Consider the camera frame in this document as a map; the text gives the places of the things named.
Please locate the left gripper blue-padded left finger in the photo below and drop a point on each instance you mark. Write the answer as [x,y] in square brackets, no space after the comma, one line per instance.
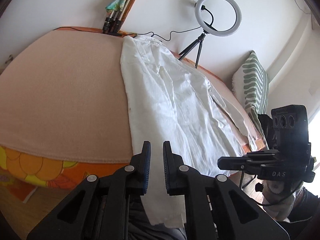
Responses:
[98,208]

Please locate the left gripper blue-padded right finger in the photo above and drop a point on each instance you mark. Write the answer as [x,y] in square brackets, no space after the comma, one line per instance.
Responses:
[215,207]

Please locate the white long-sleeve shirt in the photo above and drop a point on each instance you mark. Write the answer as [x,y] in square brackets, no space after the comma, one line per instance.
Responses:
[169,100]

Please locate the right forearm dark sleeve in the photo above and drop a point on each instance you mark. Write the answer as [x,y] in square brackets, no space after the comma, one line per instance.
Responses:
[304,218]

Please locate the right hand white glove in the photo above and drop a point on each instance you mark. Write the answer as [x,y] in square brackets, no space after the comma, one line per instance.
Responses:
[282,196]

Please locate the orange floral bed sheet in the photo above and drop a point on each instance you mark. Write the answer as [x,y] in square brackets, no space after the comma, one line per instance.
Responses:
[50,172]

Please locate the green striped white pillow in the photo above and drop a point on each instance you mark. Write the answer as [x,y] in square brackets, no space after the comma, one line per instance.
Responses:
[250,86]

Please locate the pink bed blanket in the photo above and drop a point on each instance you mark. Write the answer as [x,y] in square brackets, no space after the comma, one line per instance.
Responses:
[64,98]

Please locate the small black tripod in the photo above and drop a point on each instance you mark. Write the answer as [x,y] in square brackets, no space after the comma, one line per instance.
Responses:
[188,49]

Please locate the metal door stopper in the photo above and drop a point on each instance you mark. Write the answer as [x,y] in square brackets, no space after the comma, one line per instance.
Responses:
[9,59]

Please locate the folded silver tripod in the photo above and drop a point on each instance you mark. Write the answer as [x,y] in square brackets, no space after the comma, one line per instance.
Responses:
[113,22]

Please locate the ring light on stand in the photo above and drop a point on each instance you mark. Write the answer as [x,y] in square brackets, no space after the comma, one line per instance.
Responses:
[218,17]

